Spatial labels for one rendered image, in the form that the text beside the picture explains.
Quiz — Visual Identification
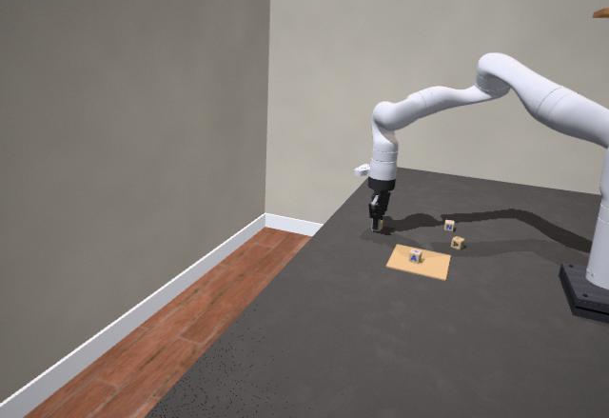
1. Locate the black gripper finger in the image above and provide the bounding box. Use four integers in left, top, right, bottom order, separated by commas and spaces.
368, 194, 386, 231
381, 192, 391, 220

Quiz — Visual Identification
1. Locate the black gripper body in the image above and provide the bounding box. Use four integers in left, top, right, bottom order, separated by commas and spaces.
368, 176, 396, 208

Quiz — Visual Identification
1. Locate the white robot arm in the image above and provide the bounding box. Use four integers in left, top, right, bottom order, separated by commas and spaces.
354, 53, 609, 289

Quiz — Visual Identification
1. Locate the beige mat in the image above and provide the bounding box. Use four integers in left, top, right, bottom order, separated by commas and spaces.
386, 245, 451, 281

